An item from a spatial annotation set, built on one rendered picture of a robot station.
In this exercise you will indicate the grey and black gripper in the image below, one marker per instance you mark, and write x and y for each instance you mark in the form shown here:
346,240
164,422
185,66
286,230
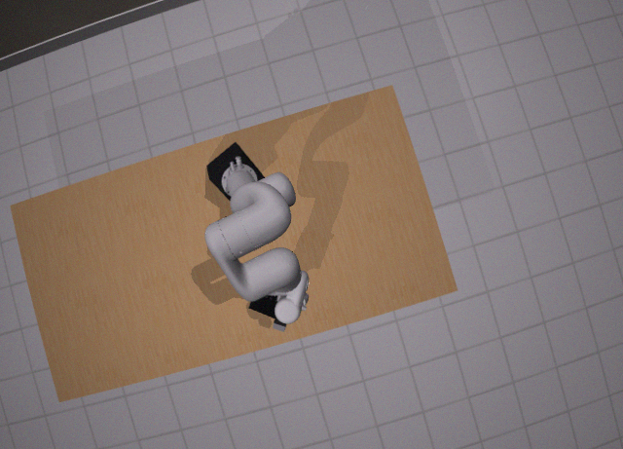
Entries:
305,299

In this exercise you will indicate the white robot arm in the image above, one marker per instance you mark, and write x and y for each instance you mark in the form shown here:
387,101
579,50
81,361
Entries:
261,214

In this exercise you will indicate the black lighting desk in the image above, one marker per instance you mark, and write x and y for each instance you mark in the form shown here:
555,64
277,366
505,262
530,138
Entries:
265,305

